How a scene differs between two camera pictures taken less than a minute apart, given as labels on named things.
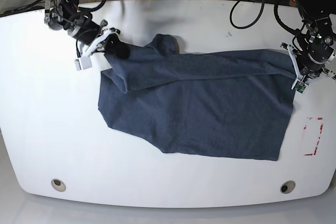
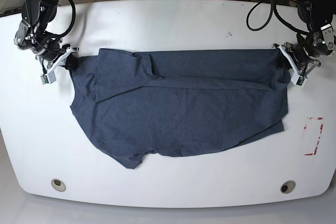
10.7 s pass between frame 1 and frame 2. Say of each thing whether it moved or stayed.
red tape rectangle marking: stayed
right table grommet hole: stayed
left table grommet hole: stayed
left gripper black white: moved
